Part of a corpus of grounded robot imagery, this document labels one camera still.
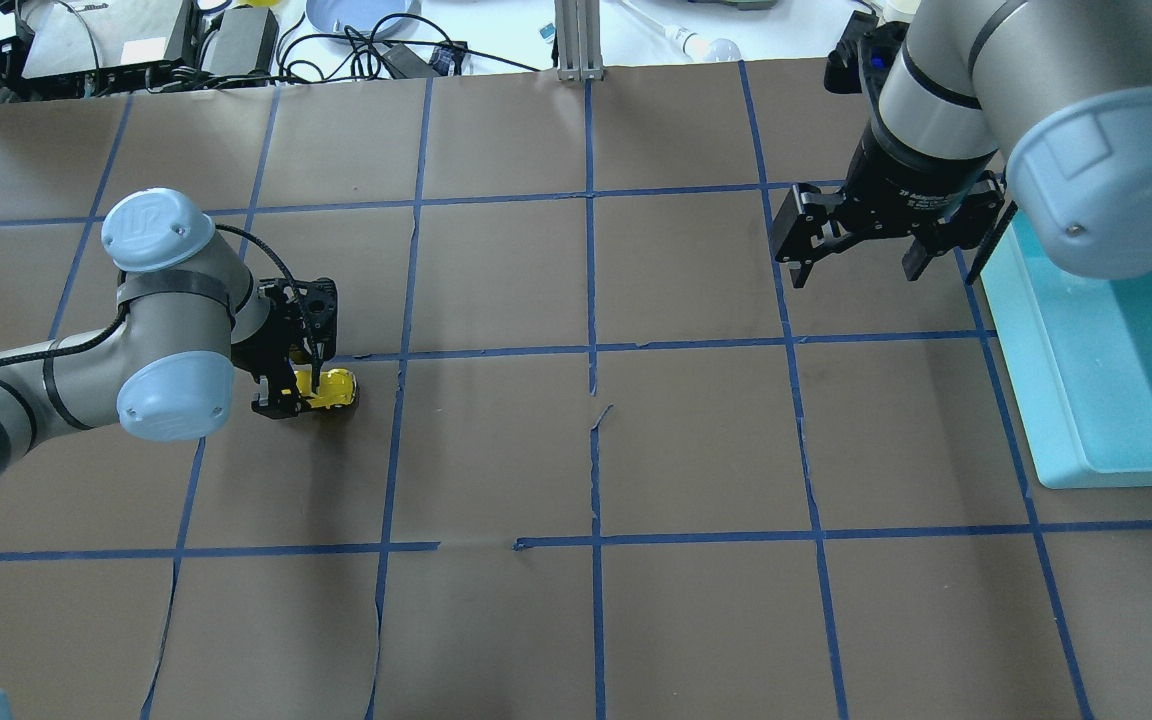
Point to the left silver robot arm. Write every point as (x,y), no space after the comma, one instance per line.
(196,302)

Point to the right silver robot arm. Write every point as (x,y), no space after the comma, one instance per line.
(979,112)

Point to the blue plastic plate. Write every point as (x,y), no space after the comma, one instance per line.
(388,19)

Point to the turquoise plastic bin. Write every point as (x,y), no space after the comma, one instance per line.
(1079,355)

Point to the yellow toy beetle car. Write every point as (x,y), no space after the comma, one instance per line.
(328,390)

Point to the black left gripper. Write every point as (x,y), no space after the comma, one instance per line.
(274,352)

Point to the aluminium frame post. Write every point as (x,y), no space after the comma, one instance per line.
(578,45)

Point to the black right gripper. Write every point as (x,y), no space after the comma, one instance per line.
(914,184)

